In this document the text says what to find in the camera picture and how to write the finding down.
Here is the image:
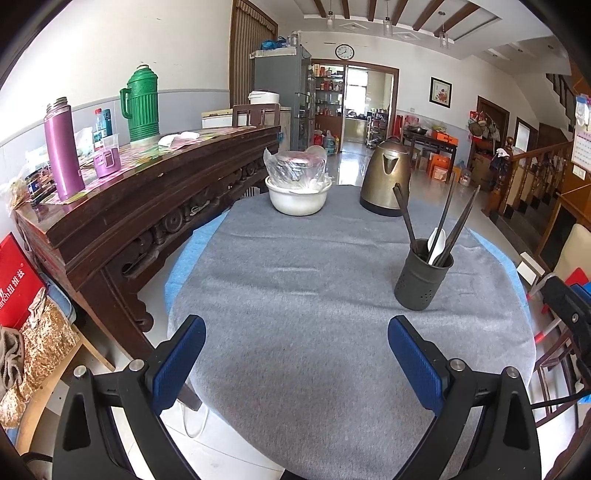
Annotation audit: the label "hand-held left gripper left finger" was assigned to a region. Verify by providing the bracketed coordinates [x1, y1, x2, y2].
[53, 315, 207, 480]

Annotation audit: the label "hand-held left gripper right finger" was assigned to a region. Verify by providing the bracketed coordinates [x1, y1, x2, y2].
[387, 315, 542, 480]

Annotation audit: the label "dark metal utensil holder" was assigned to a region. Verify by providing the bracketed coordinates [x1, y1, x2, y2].
[394, 237, 454, 311]

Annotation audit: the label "white plastic spoon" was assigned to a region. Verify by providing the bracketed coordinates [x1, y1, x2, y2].
[427, 227, 447, 266]

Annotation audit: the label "cream upholstered chair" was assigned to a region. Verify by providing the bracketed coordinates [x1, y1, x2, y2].
[551, 223, 591, 282]

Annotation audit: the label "white step stool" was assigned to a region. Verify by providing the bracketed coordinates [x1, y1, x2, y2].
[517, 252, 548, 287]

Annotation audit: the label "grey tablecloth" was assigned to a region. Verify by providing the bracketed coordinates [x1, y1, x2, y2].
[166, 185, 536, 480]

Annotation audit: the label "wooden stair railing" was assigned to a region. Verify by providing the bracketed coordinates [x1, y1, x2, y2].
[492, 141, 573, 217]

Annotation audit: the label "clear bag of grain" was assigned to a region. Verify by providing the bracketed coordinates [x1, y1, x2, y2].
[0, 300, 79, 425]

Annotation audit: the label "carved wooden sideboard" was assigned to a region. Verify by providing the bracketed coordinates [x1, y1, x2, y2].
[14, 124, 282, 411]

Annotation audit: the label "cardboard box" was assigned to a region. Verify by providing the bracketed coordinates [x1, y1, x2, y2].
[471, 152, 492, 185]

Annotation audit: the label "brown cloth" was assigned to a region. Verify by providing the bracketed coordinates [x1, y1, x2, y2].
[0, 328, 25, 400]

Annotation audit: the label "brown wooden door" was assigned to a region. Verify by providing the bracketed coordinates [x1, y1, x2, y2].
[475, 95, 511, 185]
[513, 117, 539, 153]

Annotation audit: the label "red paper bag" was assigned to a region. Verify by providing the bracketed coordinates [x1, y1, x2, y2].
[0, 233, 47, 329]

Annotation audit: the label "brass electric kettle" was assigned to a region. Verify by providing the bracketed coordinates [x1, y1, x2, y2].
[359, 136, 413, 217]

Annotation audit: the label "orange gift box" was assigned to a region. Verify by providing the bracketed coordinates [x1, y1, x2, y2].
[427, 154, 462, 181]

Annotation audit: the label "hanging baskets and bags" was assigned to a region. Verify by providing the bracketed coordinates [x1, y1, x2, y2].
[467, 111, 502, 141]

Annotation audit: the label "black stair railing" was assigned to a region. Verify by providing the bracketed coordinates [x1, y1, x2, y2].
[546, 73, 578, 132]

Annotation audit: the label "printed table mat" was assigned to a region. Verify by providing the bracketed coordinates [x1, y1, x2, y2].
[41, 127, 273, 204]

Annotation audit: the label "purple cup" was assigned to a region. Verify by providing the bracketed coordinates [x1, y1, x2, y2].
[93, 148, 122, 179]

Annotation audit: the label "dark wooden side table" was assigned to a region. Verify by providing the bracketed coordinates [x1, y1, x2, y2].
[402, 130, 458, 171]

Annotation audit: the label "white cloth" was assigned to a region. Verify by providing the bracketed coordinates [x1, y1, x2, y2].
[158, 131, 200, 148]

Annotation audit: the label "pile of snack packets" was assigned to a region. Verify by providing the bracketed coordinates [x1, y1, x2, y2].
[7, 157, 58, 208]

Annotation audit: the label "purple vacuum flask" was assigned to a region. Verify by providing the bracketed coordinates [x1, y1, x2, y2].
[44, 97, 86, 200]

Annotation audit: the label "framed picture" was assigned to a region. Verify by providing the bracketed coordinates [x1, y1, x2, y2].
[429, 76, 453, 109]

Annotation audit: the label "white chest freezer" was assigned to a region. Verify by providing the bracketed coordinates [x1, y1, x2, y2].
[202, 108, 234, 129]

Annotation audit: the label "green thermos jug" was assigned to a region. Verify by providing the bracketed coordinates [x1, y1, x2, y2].
[120, 65, 161, 142]

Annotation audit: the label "dark wooden chair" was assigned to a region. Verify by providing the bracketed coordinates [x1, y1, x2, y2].
[232, 103, 281, 127]

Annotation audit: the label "shelf of bottles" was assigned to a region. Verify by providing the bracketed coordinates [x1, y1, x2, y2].
[311, 64, 346, 134]

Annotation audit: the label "grey refrigerator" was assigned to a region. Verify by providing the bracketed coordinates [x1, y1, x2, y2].
[252, 45, 317, 153]

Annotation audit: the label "brown curtain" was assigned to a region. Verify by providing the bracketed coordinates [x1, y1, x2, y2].
[229, 0, 279, 109]

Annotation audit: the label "black cable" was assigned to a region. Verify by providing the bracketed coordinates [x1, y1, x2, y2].
[530, 390, 591, 411]

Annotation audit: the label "pink wall calendar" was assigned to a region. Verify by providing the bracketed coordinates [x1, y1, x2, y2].
[571, 95, 591, 174]

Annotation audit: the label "wooden door frame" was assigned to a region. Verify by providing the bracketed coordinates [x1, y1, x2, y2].
[310, 60, 400, 153]

